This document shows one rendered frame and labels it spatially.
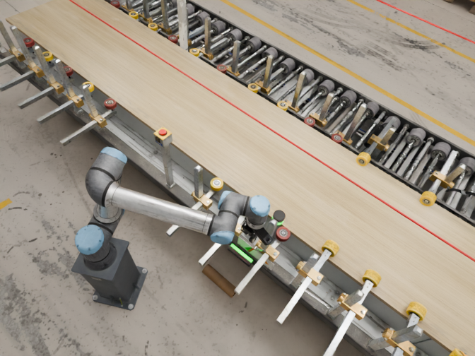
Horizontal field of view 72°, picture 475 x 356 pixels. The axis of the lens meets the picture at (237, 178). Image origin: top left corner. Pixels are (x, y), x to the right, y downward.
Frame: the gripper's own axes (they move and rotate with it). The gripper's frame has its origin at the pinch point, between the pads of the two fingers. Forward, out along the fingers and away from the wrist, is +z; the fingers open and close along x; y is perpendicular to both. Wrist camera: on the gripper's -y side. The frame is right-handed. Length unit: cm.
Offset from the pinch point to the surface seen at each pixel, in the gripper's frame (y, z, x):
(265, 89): 75, 15, -114
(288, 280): -24.7, 31.1, -7.2
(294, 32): 167, 101, -329
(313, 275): -33.5, 4.1, -7.2
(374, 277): -58, 3, -27
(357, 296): -53, -9, -6
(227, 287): 8, 93, 2
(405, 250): -66, 11, -58
